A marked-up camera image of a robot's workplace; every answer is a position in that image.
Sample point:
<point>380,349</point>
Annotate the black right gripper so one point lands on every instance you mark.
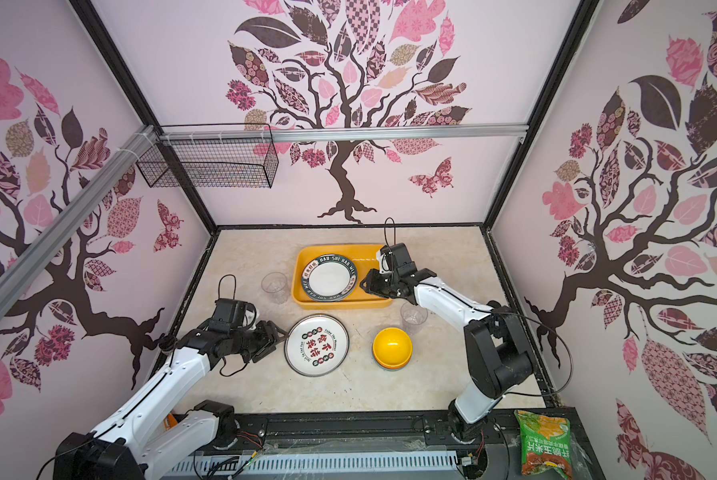
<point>373,278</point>

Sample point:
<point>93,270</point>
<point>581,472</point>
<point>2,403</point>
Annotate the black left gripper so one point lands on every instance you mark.
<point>267,331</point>

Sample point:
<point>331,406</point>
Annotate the clear plastic cup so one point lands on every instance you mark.
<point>413,317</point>
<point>275,287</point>

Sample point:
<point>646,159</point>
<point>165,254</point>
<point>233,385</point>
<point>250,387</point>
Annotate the white plate dark green rim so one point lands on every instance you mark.
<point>329,278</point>

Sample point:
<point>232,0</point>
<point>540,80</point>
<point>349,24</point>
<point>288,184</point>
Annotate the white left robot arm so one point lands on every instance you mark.
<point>132,443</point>

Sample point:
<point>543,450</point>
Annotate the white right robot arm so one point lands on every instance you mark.
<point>498,350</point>

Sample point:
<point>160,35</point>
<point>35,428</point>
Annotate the yellow plastic bin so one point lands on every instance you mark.
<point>365,258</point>

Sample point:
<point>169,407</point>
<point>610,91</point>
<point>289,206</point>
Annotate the yellow upturned bowl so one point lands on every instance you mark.
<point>393,348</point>

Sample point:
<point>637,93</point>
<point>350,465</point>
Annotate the white vented strip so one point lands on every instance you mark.
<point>421,464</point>

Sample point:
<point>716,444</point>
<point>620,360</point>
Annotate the green snack bag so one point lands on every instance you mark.
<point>546,444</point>

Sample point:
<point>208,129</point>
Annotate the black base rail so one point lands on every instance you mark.
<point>430,428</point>

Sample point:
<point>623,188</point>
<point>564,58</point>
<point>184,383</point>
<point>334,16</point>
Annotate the black wire basket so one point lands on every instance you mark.
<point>229,155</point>

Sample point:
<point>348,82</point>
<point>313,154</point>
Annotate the aluminium rail back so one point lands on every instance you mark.
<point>352,134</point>

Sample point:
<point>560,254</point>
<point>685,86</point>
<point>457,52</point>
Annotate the aluminium rail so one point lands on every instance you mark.
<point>17,279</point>
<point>352,134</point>

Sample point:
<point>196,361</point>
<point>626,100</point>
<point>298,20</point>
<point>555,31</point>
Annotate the aluminium rail left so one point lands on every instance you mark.
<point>17,279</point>

